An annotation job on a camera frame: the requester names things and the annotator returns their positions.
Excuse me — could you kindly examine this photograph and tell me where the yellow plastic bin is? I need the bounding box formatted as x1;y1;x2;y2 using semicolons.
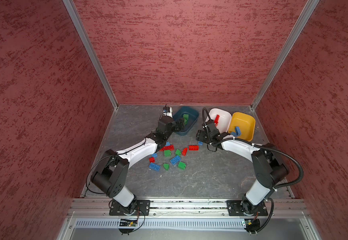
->
228;112;256;142

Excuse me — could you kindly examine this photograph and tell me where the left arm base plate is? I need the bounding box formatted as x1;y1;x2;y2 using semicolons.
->
109;200;151;217

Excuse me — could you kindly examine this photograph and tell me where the teal plastic bin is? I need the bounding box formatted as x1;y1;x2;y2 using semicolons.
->
173;106;199;136

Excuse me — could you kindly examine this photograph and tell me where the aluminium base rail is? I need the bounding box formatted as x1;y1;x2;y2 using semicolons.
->
57;197;321;240

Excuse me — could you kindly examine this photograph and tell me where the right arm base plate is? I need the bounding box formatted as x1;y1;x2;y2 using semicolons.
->
226;200;268;217

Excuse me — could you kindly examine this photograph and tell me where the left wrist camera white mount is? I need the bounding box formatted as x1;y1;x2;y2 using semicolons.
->
163;107;173;118

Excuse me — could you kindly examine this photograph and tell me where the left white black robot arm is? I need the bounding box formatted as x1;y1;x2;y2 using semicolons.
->
90;116;185;210

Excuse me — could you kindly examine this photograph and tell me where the aluminium corner post left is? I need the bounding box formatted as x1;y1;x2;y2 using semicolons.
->
63;0;119;111

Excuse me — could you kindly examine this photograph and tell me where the red long lego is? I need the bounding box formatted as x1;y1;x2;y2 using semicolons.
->
188;145;199;151
214;115;220;125

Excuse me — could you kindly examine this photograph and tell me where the blue slope lego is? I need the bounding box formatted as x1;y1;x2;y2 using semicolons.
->
230;126;242;138

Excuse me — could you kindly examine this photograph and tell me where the green square lego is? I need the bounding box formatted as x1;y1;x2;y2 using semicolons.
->
164;150;172;157

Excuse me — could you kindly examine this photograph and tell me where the aluminium corner post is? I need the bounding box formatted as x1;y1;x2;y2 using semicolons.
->
251;0;320;111
63;0;119;111

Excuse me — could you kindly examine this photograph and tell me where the green lego block front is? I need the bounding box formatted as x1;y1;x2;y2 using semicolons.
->
178;162;186;170

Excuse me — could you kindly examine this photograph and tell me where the right controller board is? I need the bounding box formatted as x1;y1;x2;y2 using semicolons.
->
245;219;261;234

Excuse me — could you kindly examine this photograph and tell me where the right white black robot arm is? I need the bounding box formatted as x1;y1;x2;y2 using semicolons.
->
196;124;289;216

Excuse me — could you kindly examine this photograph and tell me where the left controller board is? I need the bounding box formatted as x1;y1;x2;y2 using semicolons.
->
118;219;139;235

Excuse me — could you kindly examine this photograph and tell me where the aluminium corner post right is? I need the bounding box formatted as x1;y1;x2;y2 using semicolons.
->
251;0;320;111

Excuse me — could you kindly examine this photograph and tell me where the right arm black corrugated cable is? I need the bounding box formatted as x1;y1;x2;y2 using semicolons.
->
202;107;304;233

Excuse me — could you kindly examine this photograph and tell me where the controller board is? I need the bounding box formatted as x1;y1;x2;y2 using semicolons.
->
245;219;261;234
118;219;139;235

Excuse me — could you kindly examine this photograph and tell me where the green lego slope front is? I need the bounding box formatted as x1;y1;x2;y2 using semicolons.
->
163;164;170;171

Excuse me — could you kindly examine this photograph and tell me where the white plastic bin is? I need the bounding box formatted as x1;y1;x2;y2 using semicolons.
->
205;108;232;133

